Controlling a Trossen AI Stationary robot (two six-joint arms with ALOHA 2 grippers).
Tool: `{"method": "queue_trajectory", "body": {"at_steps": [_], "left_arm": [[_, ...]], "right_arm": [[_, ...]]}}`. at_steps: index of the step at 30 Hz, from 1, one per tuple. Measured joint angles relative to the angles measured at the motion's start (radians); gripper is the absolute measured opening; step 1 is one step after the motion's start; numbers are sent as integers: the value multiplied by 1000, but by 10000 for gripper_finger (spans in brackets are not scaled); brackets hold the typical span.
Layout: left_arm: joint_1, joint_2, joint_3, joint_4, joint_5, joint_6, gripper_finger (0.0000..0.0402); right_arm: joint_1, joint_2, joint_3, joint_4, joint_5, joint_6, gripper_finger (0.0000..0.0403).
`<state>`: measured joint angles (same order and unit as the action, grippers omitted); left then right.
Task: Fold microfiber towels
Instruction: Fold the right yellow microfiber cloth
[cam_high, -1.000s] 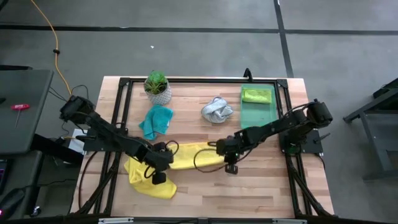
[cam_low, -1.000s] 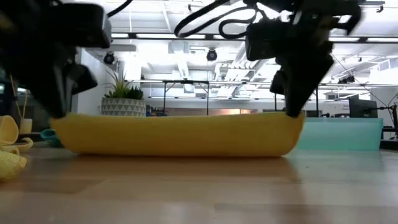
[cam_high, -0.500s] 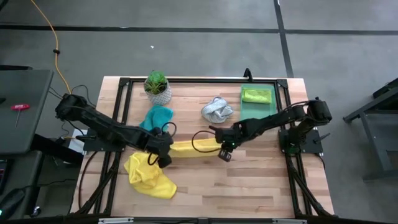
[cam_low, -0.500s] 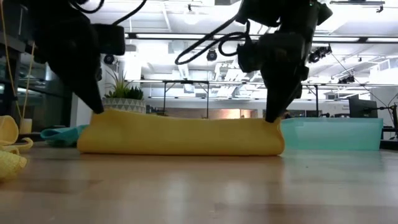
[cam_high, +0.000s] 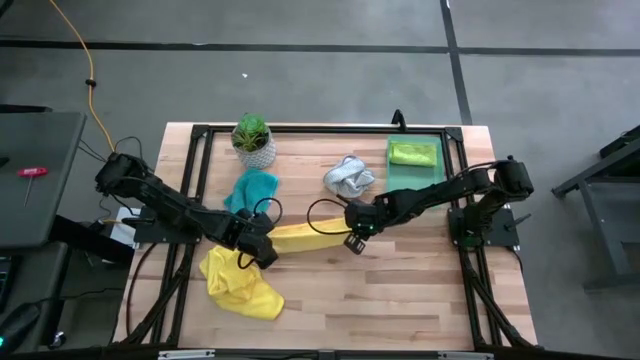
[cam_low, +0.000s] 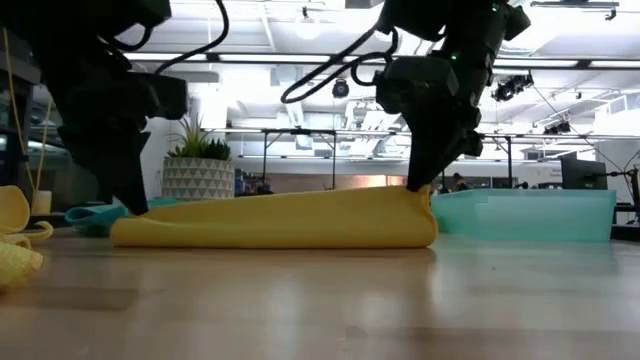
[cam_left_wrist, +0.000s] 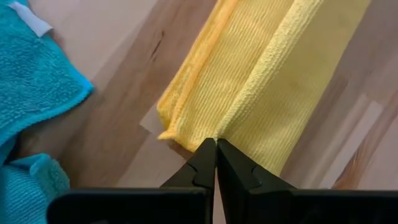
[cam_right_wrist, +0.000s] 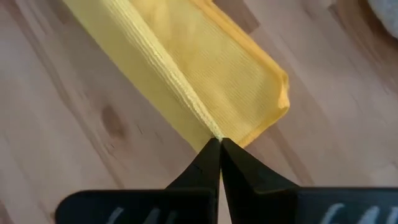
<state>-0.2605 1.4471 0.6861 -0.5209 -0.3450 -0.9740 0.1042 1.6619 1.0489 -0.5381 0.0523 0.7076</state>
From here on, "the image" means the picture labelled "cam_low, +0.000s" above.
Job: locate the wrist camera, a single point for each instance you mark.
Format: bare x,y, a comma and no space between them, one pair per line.
415,85
167,95

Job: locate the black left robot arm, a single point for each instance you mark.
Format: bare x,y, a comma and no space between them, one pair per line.
65,45

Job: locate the yellow microfiber towel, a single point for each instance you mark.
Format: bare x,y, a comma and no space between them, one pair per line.
280,220
15,260

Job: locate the black metal frame rig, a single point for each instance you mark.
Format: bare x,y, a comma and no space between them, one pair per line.
300,131

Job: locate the person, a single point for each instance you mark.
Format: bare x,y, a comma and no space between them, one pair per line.
459,182

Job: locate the black computer monitor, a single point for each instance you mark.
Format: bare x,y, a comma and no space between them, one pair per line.
582,175

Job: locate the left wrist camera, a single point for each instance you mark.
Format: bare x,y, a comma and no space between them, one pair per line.
167,95

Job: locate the round ceiling lamp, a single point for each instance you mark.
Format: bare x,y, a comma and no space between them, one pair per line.
307,26

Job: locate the succulent in patterned white pot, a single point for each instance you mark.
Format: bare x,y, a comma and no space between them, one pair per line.
200,177

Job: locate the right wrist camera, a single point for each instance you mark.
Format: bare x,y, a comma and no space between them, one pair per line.
415,85

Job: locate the teal microfiber towel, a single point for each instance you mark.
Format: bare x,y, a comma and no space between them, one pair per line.
90,217

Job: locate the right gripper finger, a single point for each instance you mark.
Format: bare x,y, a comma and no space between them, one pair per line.
430,167

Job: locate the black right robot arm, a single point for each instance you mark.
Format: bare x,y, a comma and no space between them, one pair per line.
450,20

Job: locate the translucent green plastic bin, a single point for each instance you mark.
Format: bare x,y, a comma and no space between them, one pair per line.
525,215

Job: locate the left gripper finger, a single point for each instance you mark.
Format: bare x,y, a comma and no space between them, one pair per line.
125,185

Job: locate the black ceiling spotlight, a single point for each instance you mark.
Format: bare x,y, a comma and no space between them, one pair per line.
512,87
557,127

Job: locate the cream cup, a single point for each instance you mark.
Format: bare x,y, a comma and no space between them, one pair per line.
41,202

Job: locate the black hanging dome camera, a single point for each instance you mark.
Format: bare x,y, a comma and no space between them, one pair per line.
340,88

